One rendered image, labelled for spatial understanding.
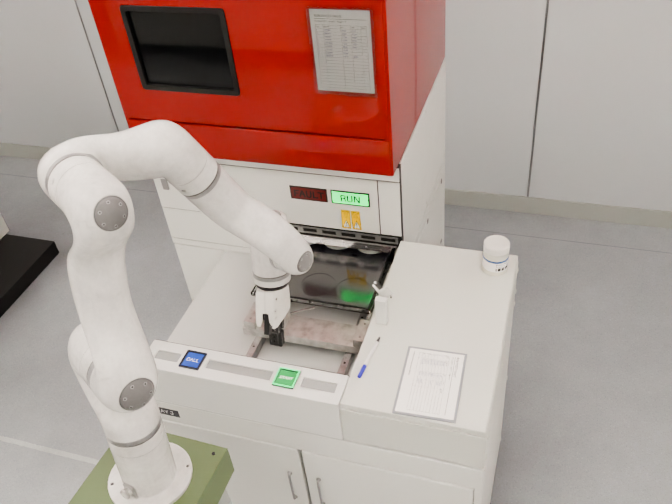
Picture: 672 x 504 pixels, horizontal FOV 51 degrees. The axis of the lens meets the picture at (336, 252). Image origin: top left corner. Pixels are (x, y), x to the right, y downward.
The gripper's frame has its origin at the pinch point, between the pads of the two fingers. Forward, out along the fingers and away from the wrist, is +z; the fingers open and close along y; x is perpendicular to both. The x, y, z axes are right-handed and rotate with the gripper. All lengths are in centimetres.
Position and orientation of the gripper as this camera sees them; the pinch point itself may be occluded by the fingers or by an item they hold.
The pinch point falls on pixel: (276, 337)
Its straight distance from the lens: 166.8
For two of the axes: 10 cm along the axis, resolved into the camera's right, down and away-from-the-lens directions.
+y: -3.1, 4.6, -8.3
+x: 9.5, 1.3, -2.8
